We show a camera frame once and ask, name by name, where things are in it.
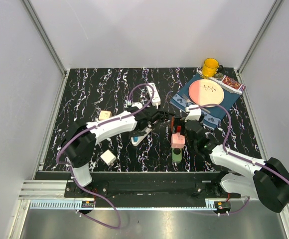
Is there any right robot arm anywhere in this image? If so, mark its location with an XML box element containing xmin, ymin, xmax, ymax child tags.
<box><xmin>171</xmin><ymin>117</ymin><xmax>289</xmax><ymax>213</ymax></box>

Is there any pink cube socket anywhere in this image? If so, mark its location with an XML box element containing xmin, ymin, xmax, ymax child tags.
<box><xmin>171</xmin><ymin>132</ymin><xmax>185</xmax><ymax>149</ymax></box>

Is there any pink cream plate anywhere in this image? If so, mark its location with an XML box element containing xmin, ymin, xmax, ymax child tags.
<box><xmin>188</xmin><ymin>79</ymin><xmax>224</xmax><ymax>106</ymax></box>

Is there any white cube charger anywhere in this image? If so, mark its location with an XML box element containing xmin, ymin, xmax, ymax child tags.
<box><xmin>100</xmin><ymin>150</ymin><xmax>117</xmax><ymax>166</ymax></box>

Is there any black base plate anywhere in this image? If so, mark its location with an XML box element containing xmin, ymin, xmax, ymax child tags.
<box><xmin>35</xmin><ymin>172</ymin><xmax>240</xmax><ymax>210</ymax></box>

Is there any green power strip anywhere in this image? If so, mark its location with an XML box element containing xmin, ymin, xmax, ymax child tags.
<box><xmin>172</xmin><ymin>148</ymin><xmax>182</xmax><ymax>163</ymax></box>

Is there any red cube socket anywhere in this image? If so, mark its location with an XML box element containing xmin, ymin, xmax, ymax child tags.
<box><xmin>171</xmin><ymin>117</ymin><xmax>183</xmax><ymax>134</ymax></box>

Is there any black coiled cable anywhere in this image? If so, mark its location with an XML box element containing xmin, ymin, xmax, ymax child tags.
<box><xmin>156</xmin><ymin>110</ymin><xmax>175</xmax><ymax>122</ymax></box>

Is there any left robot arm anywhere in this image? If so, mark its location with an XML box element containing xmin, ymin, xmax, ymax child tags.
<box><xmin>56</xmin><ymin>107</ymin><xmax>162</xmax><ymax>197</ymax></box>

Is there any white triangular power strip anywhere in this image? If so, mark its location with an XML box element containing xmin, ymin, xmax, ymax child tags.
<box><xmin>131</xmin><ymin>128</ymin><xmax>151</xmax><ymax>146</ymax></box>

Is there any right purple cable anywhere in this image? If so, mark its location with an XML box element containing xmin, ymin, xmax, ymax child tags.
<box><xmin>191</xmin><ymin>103</ymin><xmax>289</xmax><ymax>217</ymax></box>

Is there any yellow mug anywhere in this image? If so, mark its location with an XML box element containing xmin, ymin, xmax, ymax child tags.
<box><xmin>202</xmin><ymin>58</ymin><xmax>223</xmax><ymax>77</ymax></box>

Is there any silver fork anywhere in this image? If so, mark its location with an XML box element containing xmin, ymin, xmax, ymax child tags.
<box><xmin>181</xmin><ymin>94</ymin><xmax>210</xmax><ymax>113</ymax></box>

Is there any blue placemat cloth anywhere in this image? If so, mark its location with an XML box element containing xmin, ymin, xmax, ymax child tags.
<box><xmin>170</xmin><ymin>74</ymin><xmax>240</xmax><ymax>129</ymax></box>

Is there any white rectangular power strip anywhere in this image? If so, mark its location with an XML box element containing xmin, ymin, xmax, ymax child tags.
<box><xmin>146</xmin><ymin>83</ymin><xmax>161</xmax><ymax>109</ymax></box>

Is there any beige cube socket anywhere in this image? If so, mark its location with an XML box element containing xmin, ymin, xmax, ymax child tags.
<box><xmin>98</xmin><ymin>110</ymin><xmax>112</xmax><ymax>120</ymax></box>

